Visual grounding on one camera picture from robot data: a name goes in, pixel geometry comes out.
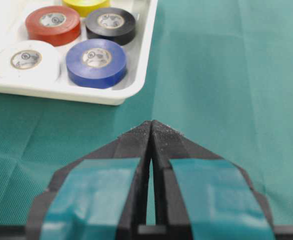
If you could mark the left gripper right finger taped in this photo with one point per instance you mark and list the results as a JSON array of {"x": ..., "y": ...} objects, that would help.
[{"x": 201, "y": 196}]

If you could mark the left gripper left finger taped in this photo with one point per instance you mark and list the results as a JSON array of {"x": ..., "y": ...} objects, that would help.
[{"x": 101, "y": 196}]

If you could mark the blue tape roll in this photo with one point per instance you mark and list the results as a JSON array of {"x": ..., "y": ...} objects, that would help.
[{"x": 96, "y": 63}]

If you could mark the white tape roll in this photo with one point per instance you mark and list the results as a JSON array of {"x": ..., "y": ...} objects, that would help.
[{"x": 30, "y": 60}]

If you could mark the black tape roll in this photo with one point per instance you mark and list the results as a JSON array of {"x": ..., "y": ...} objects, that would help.
[{"x": 111, "y": 23}]

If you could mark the red tape roll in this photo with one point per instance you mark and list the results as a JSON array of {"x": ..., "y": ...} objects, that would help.
[{"x": 57, "y": 25}]

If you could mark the yellow tape roll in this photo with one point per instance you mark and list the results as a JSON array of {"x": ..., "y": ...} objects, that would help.
[{"x": 85, "y": 7}]

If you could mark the white plastic tray case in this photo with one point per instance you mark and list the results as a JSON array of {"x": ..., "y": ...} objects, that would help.
[{"x": 13, "y": 30}]

